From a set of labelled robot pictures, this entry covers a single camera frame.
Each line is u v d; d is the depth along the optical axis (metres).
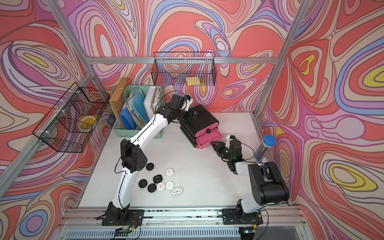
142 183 0.84
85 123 0.70
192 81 0.91
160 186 0.82
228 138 0.87
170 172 0.87
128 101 0.91
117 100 0.82
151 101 0.91
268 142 0.79
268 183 0.46
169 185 0.82
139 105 0.92
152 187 0.82
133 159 0.56
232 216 0.73
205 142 0.90
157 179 0.84
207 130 0.91
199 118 0.87
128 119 0.93
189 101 0.82
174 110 0.71
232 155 0.73
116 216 0.64
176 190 0.80
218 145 0.84
